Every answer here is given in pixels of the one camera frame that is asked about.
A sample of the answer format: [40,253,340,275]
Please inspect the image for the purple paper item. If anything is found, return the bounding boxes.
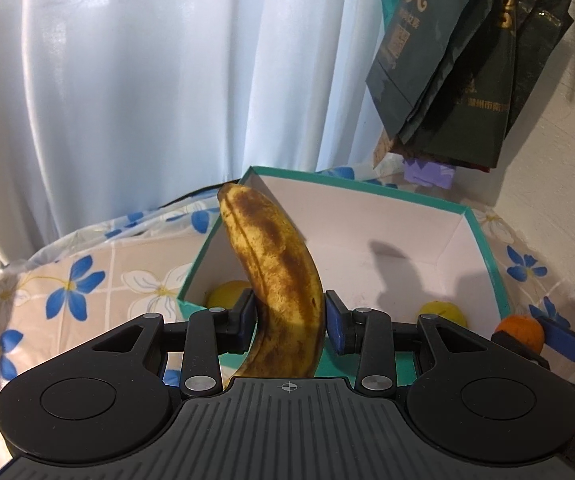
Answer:
[403,157,455,191]

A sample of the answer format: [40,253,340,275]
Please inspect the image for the blue floral tablecloth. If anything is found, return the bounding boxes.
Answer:
[0,167,575,480]

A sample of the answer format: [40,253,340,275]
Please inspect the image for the white curtain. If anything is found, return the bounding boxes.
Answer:
[0,0,403,281]

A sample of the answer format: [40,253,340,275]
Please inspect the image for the short spotted banana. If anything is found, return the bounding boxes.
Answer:
[216,183,327,381]

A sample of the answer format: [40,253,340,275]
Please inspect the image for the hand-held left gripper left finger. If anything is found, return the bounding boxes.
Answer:
[90,290,258,396]

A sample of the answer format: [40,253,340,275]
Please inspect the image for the dark green plastic bag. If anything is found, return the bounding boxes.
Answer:
[400,0,575,171]

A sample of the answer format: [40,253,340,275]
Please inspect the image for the orange tangerine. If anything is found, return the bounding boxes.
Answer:
[495,314,544,356]

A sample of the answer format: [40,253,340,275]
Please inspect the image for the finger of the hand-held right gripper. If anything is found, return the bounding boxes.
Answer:
[537,316,575,365]
[491,334,552,370]

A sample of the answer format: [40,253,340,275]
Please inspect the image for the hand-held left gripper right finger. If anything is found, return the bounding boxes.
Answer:
[323,290,493,394]

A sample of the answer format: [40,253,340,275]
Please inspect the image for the dark green paper bag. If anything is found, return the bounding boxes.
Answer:
[366,0,473,136]

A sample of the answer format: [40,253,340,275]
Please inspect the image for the teal cardboard box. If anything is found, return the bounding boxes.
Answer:
[176,165,508,381]

